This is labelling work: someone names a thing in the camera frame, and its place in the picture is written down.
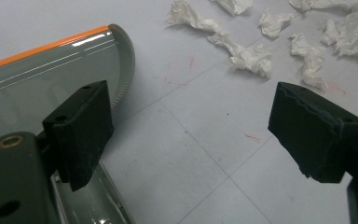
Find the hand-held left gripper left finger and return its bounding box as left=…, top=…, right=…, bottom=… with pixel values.
left=42, top=79, right=116, bottom=192

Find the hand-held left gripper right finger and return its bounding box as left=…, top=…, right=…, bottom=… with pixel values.
left=267, top=81, right=358, bottom=184

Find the clear bin with orange rim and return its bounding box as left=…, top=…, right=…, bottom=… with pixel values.
left=0, top=23, right=136, bottom=224

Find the long twisted white tissue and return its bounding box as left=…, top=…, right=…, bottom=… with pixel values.
left=167, top=0, right=273, bottom=79

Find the large crumpled white tissue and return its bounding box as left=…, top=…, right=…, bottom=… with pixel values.
left=321, top=10, right=358, bottom=61

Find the small crumpled white tissue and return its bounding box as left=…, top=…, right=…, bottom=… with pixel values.
left=257, top=11, right=296, bottom=39

